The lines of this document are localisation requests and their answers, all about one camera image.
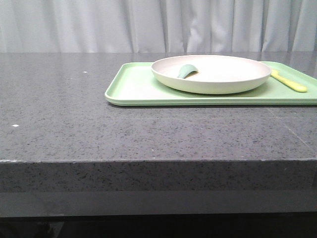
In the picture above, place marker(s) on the cream round plate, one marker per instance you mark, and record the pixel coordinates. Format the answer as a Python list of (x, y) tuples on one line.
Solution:
[(216, 74)]

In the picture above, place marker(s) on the sage green spoon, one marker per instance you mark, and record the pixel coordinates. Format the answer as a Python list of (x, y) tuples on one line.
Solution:
[(187, 70)]

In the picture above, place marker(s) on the yellow plastic fork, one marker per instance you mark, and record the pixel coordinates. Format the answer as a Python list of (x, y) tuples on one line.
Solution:
[(289, 83)]

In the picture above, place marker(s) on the grey pleated curtain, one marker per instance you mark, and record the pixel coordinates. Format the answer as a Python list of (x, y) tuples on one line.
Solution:
[(157, 26)]

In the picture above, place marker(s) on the light green plastic tray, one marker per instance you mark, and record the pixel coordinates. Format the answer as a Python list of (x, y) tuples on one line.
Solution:
[(135, 85)]

